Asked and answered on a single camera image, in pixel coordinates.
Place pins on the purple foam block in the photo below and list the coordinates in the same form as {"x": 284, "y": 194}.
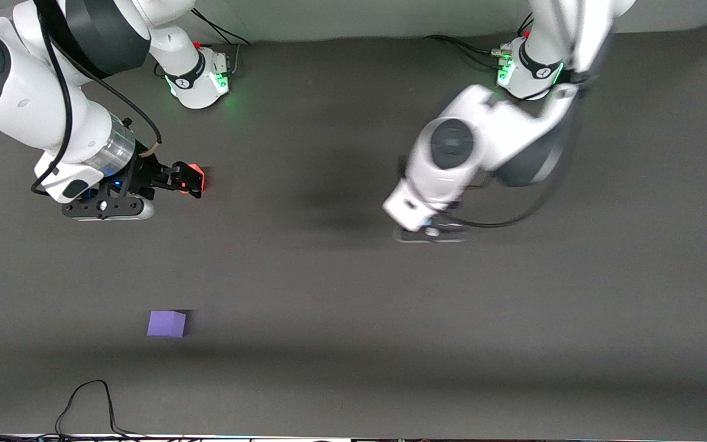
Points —
{"x": 166, "y": 324}

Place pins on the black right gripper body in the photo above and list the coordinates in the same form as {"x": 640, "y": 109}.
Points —
{"x": 146, "y": 171}

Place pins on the orange foam block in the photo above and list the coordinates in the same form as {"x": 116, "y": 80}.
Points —
{"x": 201, "y": 178}

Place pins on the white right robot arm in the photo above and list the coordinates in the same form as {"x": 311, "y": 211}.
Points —
{"x": 22, "y": 92}

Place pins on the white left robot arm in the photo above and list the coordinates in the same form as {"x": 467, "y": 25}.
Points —
{"x": 452, "y": 144}

